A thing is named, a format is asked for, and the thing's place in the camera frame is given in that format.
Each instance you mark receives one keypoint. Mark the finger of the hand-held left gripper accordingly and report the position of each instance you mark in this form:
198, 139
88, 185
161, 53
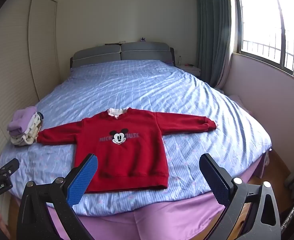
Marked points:
8, 168

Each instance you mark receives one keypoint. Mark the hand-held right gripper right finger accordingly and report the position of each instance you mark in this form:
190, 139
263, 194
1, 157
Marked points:
215, 180

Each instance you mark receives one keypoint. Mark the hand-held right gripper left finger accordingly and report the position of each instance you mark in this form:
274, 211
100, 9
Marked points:
83, 177

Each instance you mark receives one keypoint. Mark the red cartoon print sweater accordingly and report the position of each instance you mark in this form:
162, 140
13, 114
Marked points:
127, 155

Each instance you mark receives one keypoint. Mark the beige folded garment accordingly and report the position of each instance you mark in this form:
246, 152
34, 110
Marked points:
23, 140

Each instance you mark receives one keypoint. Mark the purple folded garment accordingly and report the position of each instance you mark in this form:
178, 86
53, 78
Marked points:
22, 121

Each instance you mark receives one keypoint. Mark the white patterned folded garment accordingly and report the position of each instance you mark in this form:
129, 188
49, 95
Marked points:
34, 125

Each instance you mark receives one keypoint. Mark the purple bed sheet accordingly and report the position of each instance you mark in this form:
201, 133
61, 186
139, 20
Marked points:
162, 217

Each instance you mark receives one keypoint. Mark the cream wardrobe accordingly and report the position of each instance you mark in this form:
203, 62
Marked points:
17, 55

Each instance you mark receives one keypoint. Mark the blue floral bed cover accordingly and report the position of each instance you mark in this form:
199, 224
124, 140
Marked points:
149, 87

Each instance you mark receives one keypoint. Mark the white nightstand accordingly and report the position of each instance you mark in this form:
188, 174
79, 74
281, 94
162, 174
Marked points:
190, 70

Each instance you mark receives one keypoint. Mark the small white bottle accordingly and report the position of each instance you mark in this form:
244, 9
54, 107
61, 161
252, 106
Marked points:
179, 60

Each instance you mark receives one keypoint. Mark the grey padded headboard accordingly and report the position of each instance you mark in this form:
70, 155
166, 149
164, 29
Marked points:
137, 51

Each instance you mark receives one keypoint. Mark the flat items on headboard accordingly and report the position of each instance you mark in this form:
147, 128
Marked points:
115, 43

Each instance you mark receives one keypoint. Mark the green curtain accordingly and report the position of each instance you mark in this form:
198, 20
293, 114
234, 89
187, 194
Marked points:
211, 30

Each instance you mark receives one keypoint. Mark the window with metal railing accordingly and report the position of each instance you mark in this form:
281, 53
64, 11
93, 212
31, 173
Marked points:
261, 25

